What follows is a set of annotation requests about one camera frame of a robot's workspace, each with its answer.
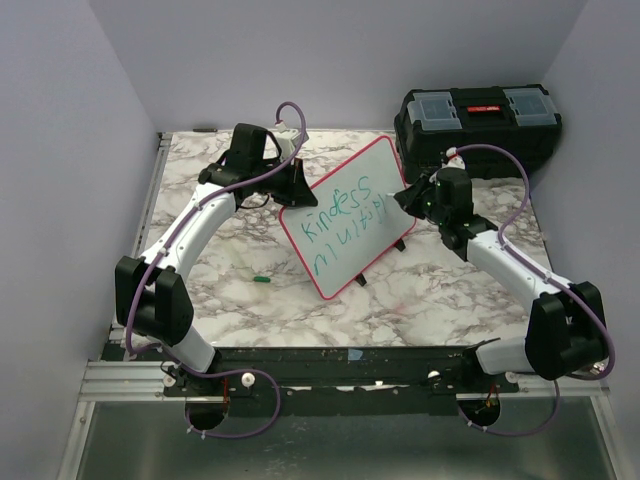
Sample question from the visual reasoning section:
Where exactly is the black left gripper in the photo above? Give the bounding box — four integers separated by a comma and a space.
251, 155, 317, 207

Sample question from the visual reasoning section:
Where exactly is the pink framed whiteboard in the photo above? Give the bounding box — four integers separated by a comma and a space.
279, 135, 416, 300

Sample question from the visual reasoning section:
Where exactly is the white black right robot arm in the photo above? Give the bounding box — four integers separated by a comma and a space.
392, 167, 611, 392

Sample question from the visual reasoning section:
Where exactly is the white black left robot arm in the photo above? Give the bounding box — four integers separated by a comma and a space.
115, 122, 318, 395

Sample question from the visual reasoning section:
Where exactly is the black plastic toolbox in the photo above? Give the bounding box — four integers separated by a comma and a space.
394, 84, 562, 184

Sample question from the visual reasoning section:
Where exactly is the blue tape piece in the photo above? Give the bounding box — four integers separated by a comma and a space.
347, 348, 364, 362

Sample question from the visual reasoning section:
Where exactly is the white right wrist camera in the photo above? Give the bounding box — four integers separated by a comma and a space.
443, 147, 466, 170

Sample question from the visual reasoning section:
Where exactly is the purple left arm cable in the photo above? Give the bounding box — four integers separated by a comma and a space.
124, 102, 307, 440

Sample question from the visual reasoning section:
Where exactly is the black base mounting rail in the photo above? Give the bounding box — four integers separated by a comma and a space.
133, 346, 519, 426

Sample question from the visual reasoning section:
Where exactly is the aluminium frame extrusion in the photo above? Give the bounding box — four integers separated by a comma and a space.
57, 132, 173, 479

